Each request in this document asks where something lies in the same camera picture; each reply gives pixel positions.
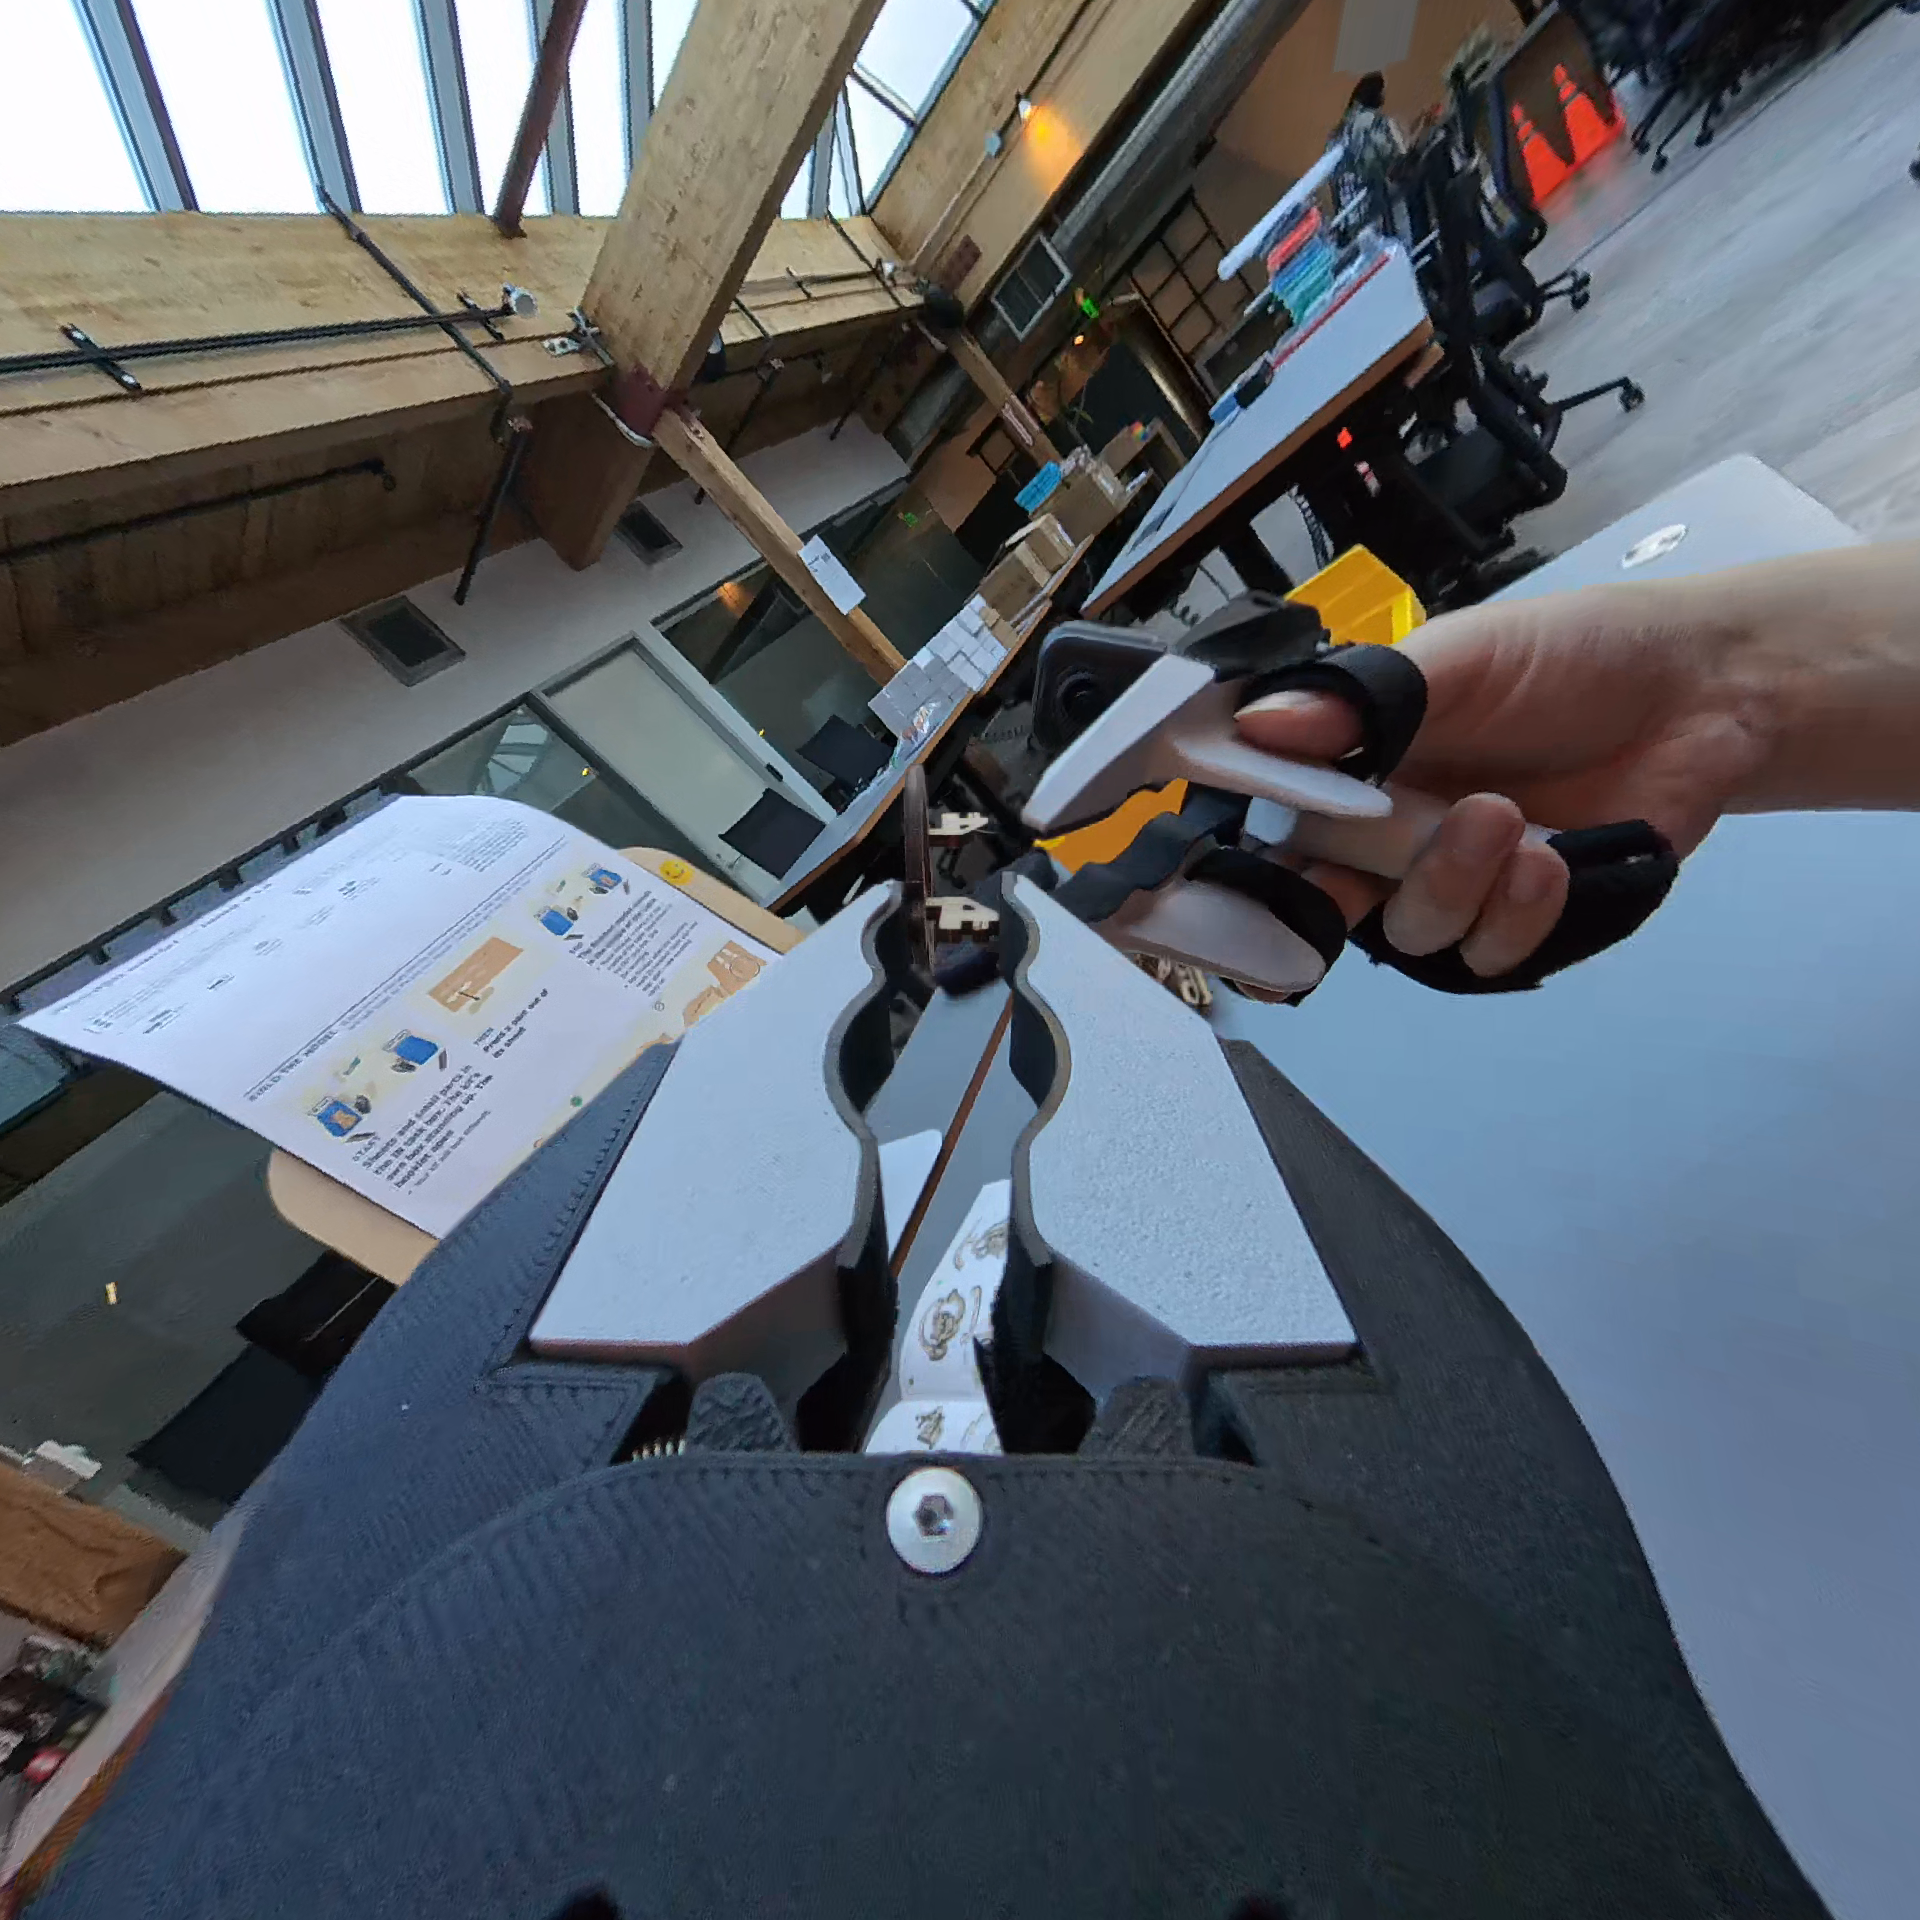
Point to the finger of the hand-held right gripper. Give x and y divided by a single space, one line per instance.
1245 945
1141 734

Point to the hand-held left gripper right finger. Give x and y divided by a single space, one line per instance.
1184 1201

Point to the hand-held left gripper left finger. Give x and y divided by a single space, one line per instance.
705 1201

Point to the person's right hand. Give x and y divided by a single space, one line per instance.
1575 704

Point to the stack of small white boxes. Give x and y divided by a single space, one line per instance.
938 675

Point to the white work table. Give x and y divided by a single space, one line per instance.
1305 391

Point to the instruction booklet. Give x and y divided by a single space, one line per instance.
960 1305

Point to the group of black office chairs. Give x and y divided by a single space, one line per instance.
1501 451

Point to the wooden clipboard stand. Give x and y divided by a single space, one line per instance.
344 1222

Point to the printed instruction sheet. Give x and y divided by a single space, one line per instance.
374 974

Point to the silver laptop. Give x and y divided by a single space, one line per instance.
1724 524

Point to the orange traffic cone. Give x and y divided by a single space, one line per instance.
1539 159
1590 112

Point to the wall vent grille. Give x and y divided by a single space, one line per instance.
398 639
1033 289
648 532

